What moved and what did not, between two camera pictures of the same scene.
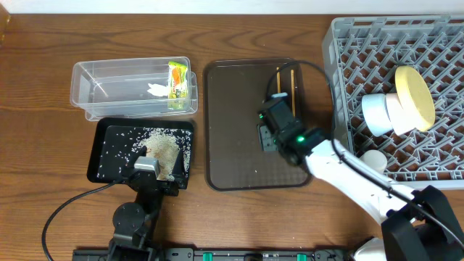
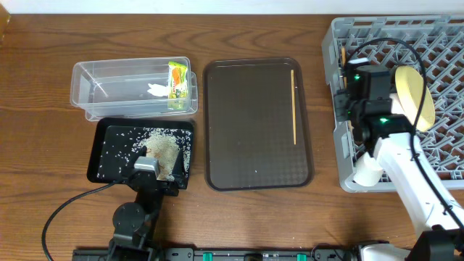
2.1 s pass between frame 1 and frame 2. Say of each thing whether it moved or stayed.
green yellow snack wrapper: stayed
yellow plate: stayed
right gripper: moved
